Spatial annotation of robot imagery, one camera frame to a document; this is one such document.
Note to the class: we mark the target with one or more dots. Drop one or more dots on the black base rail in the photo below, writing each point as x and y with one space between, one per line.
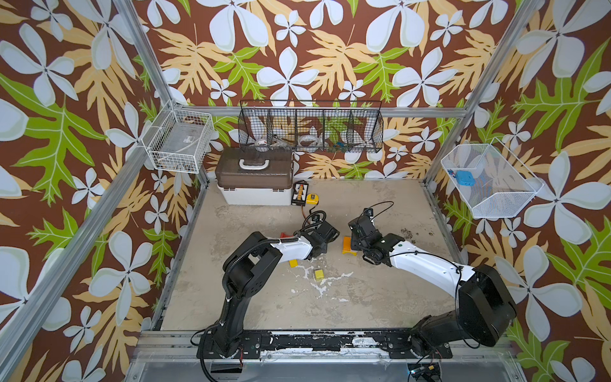
395 343

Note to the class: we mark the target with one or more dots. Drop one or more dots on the yellow tape measure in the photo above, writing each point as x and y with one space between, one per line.
312 199

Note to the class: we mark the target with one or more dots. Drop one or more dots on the blue object in basket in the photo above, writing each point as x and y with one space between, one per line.
464 178

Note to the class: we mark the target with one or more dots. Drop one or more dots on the black charging board yellow connectors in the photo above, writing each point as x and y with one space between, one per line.
299 193

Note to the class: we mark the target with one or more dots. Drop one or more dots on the white wire basket right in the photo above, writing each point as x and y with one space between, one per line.
504 184

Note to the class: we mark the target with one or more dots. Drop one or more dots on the white wire basket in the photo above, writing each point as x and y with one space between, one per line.
178 139
504 184

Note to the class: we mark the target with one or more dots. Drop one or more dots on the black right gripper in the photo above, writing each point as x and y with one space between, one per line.
361 229

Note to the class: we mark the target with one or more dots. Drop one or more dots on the aluminium corner frame post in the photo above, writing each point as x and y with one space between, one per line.
507 42

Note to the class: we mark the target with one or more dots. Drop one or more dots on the white wire basket left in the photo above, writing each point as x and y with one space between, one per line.
178 139

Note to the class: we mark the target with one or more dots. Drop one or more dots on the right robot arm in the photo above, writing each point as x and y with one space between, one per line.
483 307

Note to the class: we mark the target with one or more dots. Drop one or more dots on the brown lid white toolbox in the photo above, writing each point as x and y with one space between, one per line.
250 177

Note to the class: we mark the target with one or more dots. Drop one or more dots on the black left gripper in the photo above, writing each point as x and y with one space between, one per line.
325 249

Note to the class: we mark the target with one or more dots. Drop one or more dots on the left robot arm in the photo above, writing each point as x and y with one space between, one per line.
247 271

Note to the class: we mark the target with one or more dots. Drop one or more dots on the orange wooden block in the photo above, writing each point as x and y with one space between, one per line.
346 246

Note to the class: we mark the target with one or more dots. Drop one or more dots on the yellow-green small cube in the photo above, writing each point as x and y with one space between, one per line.
319 275

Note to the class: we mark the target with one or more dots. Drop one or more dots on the black wire wall basket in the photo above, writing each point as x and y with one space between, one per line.
310 125

